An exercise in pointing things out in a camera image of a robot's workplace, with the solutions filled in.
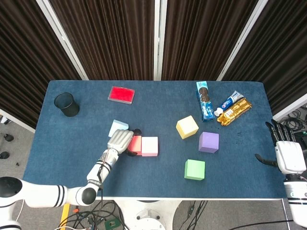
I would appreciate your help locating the white blue toothpaste tube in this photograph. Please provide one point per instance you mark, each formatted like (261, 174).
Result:
(227, 103)

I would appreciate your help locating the white table frame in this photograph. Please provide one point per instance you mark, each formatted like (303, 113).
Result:
(192, 199)

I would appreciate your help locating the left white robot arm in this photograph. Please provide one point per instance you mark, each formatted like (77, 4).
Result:
(40, 192)

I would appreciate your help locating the yellow cube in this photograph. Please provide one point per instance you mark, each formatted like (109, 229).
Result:
(187, 127)

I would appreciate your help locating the green cube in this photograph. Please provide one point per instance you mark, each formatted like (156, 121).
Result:
(194, 169)

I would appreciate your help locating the blue table cloth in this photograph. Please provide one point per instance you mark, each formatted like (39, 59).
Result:
(148, 177)

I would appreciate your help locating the black mesh pen cup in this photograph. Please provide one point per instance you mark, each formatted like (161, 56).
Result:
(69, 109)

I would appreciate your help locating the black floor caster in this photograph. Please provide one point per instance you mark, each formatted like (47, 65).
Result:
(8, 137)
(4, 155)

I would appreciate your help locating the red-orange cube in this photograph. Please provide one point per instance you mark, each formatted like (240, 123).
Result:
(135, 145)

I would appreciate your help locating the green circuit board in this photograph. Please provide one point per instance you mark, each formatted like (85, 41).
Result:
(111, 224)

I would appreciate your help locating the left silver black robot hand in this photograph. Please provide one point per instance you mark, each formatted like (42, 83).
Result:
(120, 141)

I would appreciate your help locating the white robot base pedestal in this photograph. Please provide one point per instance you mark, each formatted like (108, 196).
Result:
(148, 215)

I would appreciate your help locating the purple cube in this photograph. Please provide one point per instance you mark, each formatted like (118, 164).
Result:
(208, 141)

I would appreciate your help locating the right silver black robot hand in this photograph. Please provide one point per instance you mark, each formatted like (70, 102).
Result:
(289, 155)

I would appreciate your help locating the red ink pad case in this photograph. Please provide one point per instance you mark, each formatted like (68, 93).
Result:
(121, 94)

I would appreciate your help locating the light blue cube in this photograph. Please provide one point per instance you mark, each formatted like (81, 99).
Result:
(117, 127)

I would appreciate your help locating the yellow floor tape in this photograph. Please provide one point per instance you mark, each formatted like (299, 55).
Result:
(64, 215)

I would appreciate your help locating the brown partition panel white frame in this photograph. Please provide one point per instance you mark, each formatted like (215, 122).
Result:
(199, 43)
(24, 60)
(275, 60)
(108, 43)

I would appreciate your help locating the pink cube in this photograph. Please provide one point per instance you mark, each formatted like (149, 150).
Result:
(149, 145)

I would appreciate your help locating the blue cookie box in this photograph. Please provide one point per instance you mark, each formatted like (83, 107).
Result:
(206, 107)

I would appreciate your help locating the gold foil snack pack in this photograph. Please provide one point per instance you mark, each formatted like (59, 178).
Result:
(233, 111)

